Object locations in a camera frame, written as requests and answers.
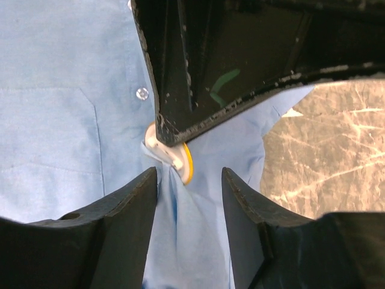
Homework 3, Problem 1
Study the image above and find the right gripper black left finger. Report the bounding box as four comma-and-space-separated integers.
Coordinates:
1, 167, 158, 288

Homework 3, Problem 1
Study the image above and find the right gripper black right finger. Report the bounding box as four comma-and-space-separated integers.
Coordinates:
221, 168, 384, 288

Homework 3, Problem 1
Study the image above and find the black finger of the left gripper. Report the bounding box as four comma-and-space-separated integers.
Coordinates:
131, 0, 384, 146

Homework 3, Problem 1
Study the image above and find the light blue shirt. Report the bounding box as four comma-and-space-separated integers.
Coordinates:
1, 1, 312, 288

